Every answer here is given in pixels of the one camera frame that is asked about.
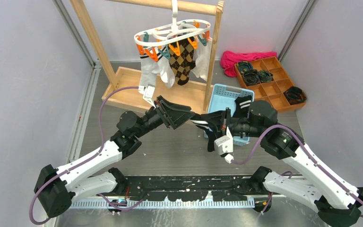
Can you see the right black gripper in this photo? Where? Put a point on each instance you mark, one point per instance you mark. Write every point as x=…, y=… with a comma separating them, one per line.
x=222, y=117

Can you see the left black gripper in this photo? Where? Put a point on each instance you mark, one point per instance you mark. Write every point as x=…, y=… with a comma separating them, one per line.
x=172, y=115

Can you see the black sock white stripes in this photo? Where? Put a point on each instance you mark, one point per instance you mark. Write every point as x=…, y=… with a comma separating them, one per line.
x=210, y=125

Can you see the white clip sock hanger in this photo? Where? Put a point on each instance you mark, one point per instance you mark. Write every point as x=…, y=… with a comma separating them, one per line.
x=165, y=39

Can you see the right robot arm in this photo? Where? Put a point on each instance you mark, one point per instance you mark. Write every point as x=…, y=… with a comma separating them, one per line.
x=335, y=200

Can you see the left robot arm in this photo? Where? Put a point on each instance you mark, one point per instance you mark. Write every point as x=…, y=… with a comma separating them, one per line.
x=57, y=188

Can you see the light blue plastic basket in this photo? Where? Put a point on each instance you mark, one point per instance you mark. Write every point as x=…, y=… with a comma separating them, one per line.
x=221, y=99

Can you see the white sock middle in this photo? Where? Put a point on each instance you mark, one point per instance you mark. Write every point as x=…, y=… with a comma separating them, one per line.
x=165, y=71

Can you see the white sock with stripes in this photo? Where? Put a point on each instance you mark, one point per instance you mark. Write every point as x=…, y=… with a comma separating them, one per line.
x=149, y=72

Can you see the brown argyle sock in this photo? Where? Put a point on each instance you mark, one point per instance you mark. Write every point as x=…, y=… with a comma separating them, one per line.
x=181, y=60

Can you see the rolled dark sock centre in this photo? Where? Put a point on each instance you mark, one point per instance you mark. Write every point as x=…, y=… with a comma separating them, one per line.
x=251, y=77

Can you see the wooden hanging rack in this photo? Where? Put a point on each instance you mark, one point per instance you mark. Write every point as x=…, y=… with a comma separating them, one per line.
x=194, y=94

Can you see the rolled dark sock in tray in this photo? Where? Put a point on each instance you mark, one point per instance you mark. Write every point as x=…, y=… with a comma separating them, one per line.
x=244, y=66

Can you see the white sock right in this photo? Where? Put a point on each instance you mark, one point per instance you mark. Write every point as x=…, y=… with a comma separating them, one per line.
x=202, y=60

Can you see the wooden compartment tray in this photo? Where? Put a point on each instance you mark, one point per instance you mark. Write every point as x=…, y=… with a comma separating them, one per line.
x=272, y=92

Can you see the pink cloth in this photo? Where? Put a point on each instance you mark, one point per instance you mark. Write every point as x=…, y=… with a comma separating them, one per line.
x=229, y=59

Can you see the rolled dark sock right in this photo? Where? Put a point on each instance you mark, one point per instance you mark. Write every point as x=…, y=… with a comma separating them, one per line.
x=265, y=76

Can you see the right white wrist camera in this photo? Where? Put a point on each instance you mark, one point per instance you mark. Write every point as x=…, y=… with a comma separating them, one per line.
x=224, y=146

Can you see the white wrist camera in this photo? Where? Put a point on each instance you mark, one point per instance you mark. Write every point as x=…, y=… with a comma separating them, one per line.
x=147, y=92
x=224, y=146

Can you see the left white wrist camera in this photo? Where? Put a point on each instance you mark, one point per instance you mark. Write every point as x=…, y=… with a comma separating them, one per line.
x=147, y=92

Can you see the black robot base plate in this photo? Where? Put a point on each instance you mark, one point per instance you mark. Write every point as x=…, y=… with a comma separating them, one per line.
x=220, y=188

